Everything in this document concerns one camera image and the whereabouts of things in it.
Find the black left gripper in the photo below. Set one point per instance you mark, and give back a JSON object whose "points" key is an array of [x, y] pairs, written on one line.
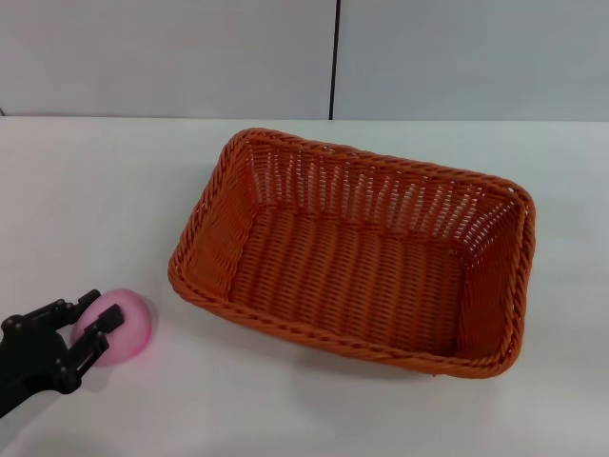
{"points": [[33, 352]]}

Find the pink peach toy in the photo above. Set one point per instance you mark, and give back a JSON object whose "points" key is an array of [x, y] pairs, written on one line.
{"points": [[131, 328]]}

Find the orange woven rectangular basket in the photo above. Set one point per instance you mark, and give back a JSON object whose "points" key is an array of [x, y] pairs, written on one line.
{"points": [[352, 266]]}

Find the black vertical wall strip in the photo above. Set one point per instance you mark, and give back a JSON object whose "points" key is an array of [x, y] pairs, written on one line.
{"points": [[335, 57]]}

